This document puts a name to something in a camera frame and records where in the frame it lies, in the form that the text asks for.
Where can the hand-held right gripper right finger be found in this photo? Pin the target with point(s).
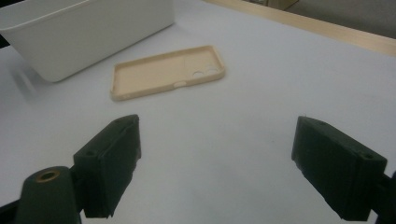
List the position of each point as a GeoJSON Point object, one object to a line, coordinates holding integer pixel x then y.
{"type": "Point", "coordinates": [336, 168]}

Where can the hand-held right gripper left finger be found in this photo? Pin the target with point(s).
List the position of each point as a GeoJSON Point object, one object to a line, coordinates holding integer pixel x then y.
{"type": "Point", "coordinates": [109, 161]}

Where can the beige phone case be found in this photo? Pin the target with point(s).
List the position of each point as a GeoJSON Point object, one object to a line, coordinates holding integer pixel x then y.
{"type": "Point", "coordinates": [149, 73]}

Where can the white plastic storage box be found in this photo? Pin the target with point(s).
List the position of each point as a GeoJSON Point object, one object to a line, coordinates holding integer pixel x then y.
{"type": "Point", "coordinates": [93, 37]}

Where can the wooden table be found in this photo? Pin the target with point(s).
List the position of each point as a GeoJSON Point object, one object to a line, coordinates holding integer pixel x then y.
{"type": "Point", "coordinates": [342, 34]}

